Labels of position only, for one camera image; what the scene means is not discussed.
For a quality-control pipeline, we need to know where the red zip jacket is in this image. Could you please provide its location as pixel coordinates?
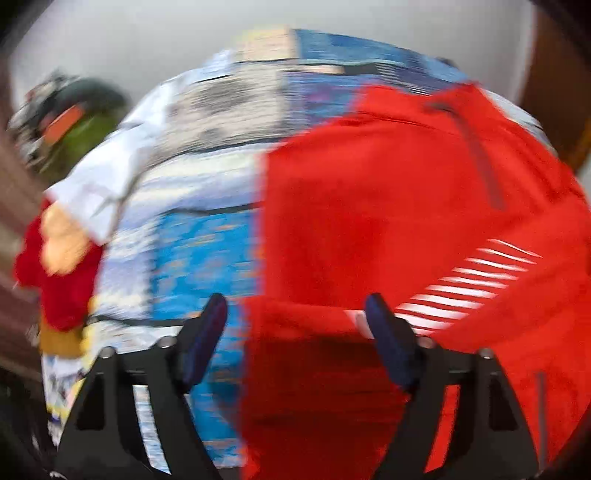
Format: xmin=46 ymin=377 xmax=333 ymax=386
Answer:
xmin=240 ymin=84 xmax=590 ymax=479

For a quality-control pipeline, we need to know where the pile of clutter with boxes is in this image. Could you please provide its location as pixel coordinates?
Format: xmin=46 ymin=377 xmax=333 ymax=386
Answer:
xmin=7 ymin=70 xmax=128 ymax=185

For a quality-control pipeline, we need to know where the blue patchwork bed cover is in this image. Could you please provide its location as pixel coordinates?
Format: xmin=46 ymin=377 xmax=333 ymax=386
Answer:
xmin=41 ymin=27 xmax=555 ymax=471

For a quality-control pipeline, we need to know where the striped maroon curtain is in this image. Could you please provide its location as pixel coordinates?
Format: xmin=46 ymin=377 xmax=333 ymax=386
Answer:
xmin=0 ymin=59 xmax=41 ymax=381

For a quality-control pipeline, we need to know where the brown wooden furniture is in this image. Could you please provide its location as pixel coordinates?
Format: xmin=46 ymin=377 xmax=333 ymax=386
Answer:
xmin=520 ymin=1 xmax=590 ymax=172

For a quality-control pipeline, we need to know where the red and orange plush toy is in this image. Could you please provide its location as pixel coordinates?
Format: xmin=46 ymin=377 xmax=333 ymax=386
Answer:
xmin=13 ymin=198 xmax=103 ymax=359

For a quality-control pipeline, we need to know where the white cloth on bed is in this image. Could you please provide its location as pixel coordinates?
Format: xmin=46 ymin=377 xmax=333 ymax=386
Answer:
xmin=45 ymin=79 xmax=179 ymax=245

